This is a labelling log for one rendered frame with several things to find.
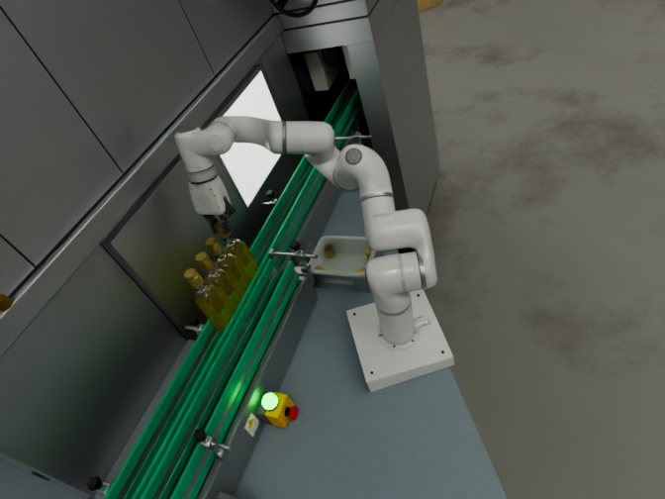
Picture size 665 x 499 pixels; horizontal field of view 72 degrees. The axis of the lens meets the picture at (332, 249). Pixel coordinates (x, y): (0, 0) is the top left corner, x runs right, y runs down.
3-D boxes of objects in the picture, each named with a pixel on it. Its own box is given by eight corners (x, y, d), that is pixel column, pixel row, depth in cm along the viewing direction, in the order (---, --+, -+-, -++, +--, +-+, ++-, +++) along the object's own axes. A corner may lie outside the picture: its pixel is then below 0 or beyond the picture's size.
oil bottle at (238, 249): (254, 279, 154) (227, 235, 139) (268, 280, 151) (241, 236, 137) (246, 292, 150) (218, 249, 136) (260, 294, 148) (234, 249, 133)
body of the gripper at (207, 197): (179, 179, 123) (193, 216, 128) (209, 179, 118) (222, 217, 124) (196, 168, 128) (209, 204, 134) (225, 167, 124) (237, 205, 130)
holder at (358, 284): (315, 250, 174) (309, 237, 169) (384, 255, 163) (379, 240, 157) (299, 286, 164) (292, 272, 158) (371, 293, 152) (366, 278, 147)
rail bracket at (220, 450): (222, 446, 115) (197, 424, 106) (246, 452, 112) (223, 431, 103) (215, 461, 113) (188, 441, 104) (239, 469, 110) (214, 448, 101)
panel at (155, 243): (286, 143, 191) (254, 64, 167) (292, 142, 189) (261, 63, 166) (171, 320, 136) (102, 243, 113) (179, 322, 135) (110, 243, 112)
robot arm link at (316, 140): (285, 175, 113) (288, 194, 127) (370, 175, 114) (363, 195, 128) (286, 114, 116) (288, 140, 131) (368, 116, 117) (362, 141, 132)
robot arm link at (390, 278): (370, 289, 125) (361, 250, 114) (419, 282, 123) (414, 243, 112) (373, 319, 119) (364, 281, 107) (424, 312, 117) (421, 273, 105)
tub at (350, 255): (328, 250, 172) (321, 234, 166) (384, 253, 162) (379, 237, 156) (312, 286, 161) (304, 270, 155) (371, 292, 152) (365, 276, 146)
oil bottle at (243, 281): (246, 293, 150) (217, 249, 135) (260, 294, 148) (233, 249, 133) (238, 307, 147) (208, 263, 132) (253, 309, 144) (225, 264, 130)
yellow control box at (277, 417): (275, 401, 134) (265, 389, 129) (297, 406, 131) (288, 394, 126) (265, 424, 130) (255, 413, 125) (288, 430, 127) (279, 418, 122)
